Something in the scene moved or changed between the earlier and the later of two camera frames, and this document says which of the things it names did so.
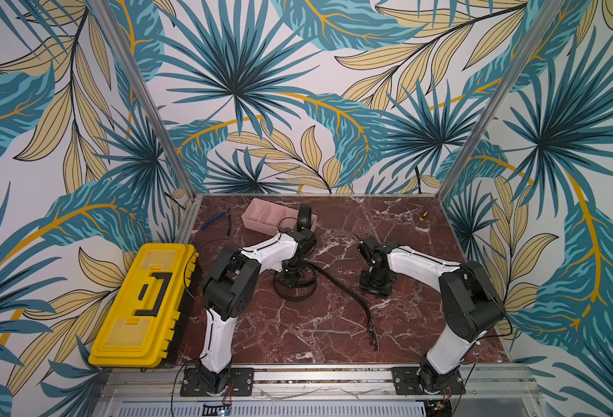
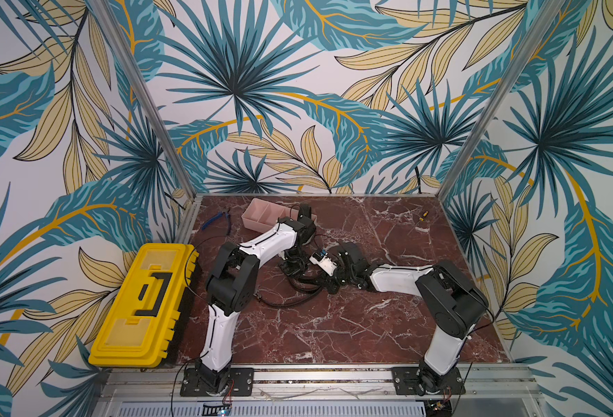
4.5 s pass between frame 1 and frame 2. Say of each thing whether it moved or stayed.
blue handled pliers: stayed
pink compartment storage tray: stayed
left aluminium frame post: stayed
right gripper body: moved
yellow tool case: stayed
